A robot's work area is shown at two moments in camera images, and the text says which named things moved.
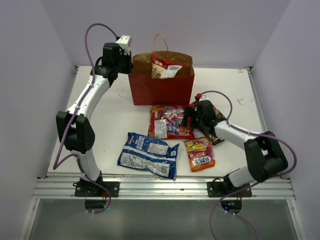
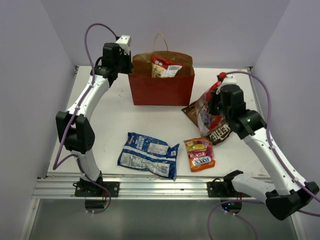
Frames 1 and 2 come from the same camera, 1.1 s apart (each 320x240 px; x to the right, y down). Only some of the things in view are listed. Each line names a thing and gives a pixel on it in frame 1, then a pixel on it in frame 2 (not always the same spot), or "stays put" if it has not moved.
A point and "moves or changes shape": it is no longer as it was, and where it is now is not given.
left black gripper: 130,66 stays put
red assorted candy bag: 165,122 moves or changes shape
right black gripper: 190,112 → 214,97
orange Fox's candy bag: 200,153 stays put
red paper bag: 147,91 stays put
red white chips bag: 162,68 stays put
